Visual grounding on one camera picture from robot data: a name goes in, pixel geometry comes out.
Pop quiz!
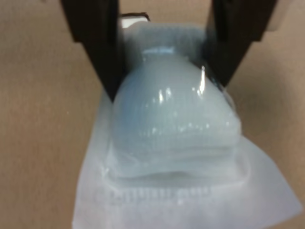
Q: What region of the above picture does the packed white cup mask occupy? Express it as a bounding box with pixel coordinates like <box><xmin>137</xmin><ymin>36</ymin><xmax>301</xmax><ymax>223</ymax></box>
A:
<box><xmin>71</xmin><ymin>21</ymin><xmax>302</xmax><ymax>229</ymax></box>

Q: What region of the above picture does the brown cardboard sheet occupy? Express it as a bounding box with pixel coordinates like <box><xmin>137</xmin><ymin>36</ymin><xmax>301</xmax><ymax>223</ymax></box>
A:
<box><xmin>0</xmin><ymin>0</ymin><xmax>305</xmax><ymax>229</ymax></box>

